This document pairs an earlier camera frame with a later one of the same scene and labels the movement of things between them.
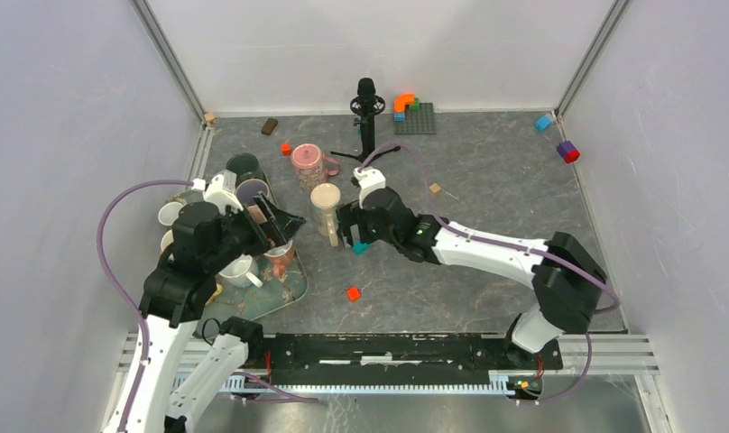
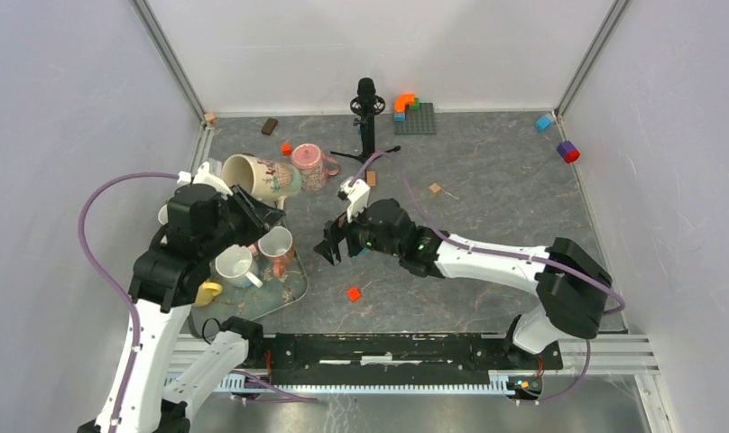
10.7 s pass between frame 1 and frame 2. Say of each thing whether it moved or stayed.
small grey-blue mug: stayed
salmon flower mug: stayed
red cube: stayed
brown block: stayed
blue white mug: stayed
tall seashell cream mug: moved
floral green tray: stayed
